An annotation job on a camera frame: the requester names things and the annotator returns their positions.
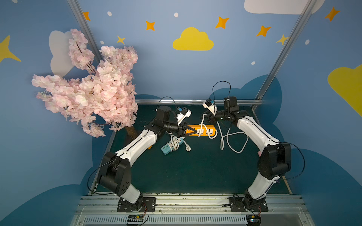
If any controller board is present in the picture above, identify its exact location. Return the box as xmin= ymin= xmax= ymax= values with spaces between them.
xmin=246 ymin=215 xmax=261 ymax=226
xmin=126 ymin=215 xmax=145 ymax=226

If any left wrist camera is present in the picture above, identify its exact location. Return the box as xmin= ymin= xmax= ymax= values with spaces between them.
xmin=176 ymin=107 xmax=191 ymax=125

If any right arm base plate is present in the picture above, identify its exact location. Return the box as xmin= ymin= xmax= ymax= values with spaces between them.
xmin=228 ymin=197 xmax=269 ymax=213

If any right controller board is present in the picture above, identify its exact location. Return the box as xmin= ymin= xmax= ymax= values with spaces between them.
xmin=246 ymin=215 xmax=261 ymax=226

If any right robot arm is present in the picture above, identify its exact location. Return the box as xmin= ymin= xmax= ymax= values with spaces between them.
xmin=203 ymin=97 xmax=291 ymax=202

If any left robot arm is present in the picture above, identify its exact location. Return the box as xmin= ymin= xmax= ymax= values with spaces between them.
xmin=97 ymin=105 xmax=197 ymax=205

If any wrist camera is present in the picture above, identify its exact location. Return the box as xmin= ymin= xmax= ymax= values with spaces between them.
xmin=202 ymin=98 xmax=217 ymax=115
xmin=176 ymin=107 xmax=191 ymax=125

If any aluminium front rail frame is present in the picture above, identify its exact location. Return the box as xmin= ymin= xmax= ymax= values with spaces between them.
xmin=71 ymin=193 xmax=314 ymax=226

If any pink cherry blossom tree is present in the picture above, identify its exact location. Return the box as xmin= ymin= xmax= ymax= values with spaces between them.
xmin=32 ymin=29 xmax=138 ymax=137

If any left controller board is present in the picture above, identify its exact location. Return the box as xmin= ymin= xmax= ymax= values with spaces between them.
xmin=126 ymin=215 xmax=145 ymax=226

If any white cord of teal strip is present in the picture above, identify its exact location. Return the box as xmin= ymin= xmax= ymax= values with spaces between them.
xmin=168 ymin=135 xmax=192 ymax=152

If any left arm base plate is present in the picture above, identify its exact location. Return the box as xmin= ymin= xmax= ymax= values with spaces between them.
xmin=117 ymin=197 xmax=156 ymax=213

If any teal power strip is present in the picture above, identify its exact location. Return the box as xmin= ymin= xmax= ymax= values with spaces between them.
xmin=161 ymin=135 xmax=184 ymax=155

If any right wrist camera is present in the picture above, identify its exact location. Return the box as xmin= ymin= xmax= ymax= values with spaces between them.
xmin=202 ymin=98 xmax=217 ymax=115

